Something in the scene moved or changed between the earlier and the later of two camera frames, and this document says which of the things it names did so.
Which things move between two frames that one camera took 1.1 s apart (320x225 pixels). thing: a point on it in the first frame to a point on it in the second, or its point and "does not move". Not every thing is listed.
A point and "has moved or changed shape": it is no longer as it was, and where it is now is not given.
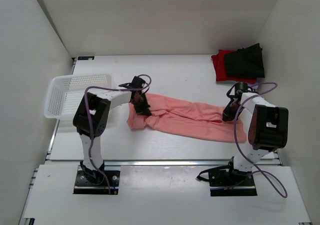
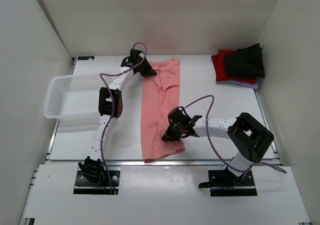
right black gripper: [227, 116] to [169, 136]
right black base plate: [229, 183] does not move
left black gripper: [143, 110] to [149, 72]
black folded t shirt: [246, 62] does not move
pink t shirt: [175, 116] has moved or changed shape
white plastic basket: [67, 92] does not move
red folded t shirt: [219, 60] does not move
